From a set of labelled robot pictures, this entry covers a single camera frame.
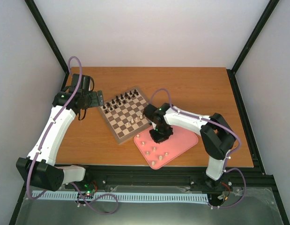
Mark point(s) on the pink plastic tray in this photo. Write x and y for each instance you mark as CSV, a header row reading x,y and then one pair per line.
x,y
178,143

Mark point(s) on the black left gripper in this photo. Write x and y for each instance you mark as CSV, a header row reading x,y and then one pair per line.
x,y
95,102

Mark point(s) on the light blue cable duct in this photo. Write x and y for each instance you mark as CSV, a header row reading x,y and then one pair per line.
x,y
127,197

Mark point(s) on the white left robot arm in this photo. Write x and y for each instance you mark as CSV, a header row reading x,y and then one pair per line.
x,y
38,168

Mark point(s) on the wooden chess board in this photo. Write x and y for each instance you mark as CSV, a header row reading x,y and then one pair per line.
x,y
117,118

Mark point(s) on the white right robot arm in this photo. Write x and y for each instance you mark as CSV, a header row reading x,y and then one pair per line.
x,y
217,136

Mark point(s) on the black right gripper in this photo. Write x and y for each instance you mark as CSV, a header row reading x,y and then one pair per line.
x,y
159,139

